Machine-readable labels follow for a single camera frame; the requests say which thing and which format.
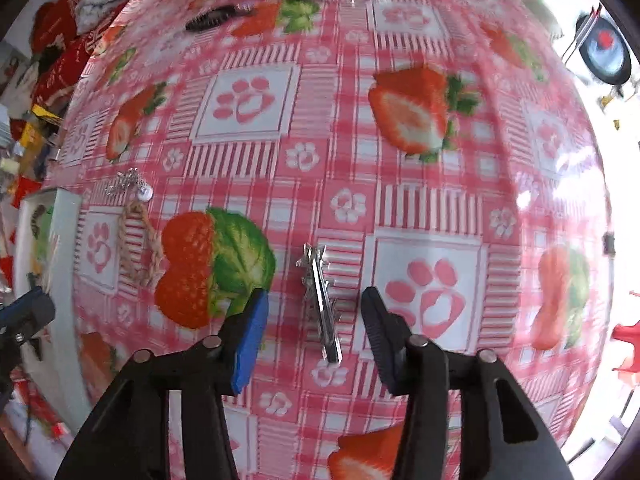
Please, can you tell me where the silver rhinestone hair clip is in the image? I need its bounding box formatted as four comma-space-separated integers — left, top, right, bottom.
296, 243, 343, 365

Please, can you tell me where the green plastic bangle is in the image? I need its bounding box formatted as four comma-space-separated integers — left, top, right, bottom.
30, 204, 53, 275

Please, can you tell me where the white grey jewelry box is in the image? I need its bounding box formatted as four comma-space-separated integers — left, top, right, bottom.
13, 188, 91, 432

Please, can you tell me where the brown braided hair band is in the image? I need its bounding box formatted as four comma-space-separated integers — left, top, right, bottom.
117, 200, 164, 288

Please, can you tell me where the red plastic stool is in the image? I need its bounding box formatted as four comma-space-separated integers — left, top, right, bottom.
612, 322, 640, 388

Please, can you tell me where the pink strawberry checked tablecloth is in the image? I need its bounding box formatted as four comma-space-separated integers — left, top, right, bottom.
48, 0, 610, 479

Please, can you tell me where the round black mirror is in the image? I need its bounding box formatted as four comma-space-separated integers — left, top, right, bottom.
561, 4, 631, 86

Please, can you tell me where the silver crystal chain with button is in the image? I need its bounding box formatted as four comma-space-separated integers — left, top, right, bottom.
103, 167, 155, 205

